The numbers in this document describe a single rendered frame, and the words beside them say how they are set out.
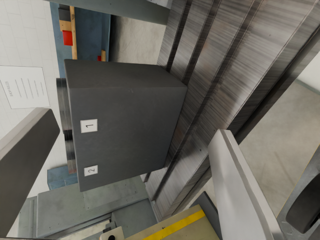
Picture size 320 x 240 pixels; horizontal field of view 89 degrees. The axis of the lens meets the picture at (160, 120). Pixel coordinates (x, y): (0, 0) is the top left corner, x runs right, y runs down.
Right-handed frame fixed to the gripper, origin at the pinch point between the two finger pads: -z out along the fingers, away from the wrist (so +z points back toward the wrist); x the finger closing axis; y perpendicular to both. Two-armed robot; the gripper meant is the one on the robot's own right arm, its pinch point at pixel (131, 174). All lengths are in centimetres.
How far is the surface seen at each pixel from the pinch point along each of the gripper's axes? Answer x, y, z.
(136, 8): 6, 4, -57
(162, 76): -2.6, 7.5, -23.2
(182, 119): -7.5, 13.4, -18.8
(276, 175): -88, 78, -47
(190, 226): -54, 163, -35
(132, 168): 1.0, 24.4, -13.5
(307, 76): -20.2, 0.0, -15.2
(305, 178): -60, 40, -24
